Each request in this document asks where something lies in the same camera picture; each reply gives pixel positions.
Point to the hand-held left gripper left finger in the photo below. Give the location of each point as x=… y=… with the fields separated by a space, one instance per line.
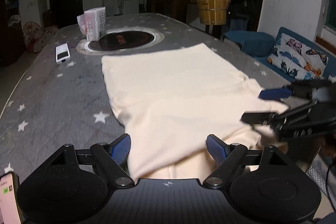
x=120 y=151

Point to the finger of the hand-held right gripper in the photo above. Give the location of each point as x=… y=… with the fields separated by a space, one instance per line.
x=258 y=118
x=274 y=94

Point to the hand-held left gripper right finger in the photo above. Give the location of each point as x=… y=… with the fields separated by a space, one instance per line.
x=216 y=149

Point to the cream sweater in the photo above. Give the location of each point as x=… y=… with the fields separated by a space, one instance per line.
x=178 y=87

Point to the butterfly-printed cushion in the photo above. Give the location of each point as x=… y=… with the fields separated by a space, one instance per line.
x=296 y=56

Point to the blue sofa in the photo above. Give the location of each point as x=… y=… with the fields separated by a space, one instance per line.
x=252 y=43

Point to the grey star-printed tablecloth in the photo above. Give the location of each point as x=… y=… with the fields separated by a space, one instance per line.
x=65 y=98

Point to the wooden bucket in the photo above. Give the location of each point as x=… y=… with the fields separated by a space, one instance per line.
x=212 y=12

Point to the window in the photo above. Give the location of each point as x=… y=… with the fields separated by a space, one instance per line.
x=332 y=3

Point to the round black induction hob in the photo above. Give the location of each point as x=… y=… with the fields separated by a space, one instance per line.
x=123 y=40

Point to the white remote control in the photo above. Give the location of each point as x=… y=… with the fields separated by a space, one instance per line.
x=63 y=54

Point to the smartphone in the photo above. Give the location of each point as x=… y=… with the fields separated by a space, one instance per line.
x=9 y=197

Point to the wooden side table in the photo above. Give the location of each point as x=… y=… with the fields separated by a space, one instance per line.
x=183 y=3

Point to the tissue pack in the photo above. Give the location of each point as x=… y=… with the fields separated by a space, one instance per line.
x=94 y=23

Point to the pink mesh food cover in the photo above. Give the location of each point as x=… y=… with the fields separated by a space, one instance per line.
x=30 y=32
x=47 y=37

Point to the white water dispenser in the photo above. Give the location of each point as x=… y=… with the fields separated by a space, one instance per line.
x=107 y=3

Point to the wooden arched shelf unit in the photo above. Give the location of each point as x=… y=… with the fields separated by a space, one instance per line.
x=5 y=43

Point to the white plastic bag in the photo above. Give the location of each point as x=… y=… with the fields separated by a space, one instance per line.
x=14 y=20

